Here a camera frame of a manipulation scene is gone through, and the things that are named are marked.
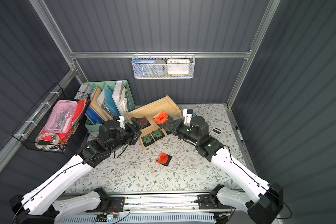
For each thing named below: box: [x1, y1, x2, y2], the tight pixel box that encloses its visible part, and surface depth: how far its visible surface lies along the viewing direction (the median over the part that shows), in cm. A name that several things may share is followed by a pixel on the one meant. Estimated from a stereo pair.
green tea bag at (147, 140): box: [141, 133, 155, 147], surface depth 98 cm
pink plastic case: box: [43, 99, 78, 134], surface depth 74 cm
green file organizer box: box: [77, 79, 136, 133], surface depth 98 cm
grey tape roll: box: [151, 59, 167, 77], surface depth 89 cm
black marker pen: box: [235, 125, 244, 142], surface depth 109 cm
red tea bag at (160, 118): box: [151, 110, 168, 125], surface depth 71 cm
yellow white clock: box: [167, 58, 191, 75], surface depth 90 cm
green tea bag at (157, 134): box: [150, 128, 166, 141], surface depth 101 cm
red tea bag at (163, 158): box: [155, 151, 173, 167], surface depth 92 cm
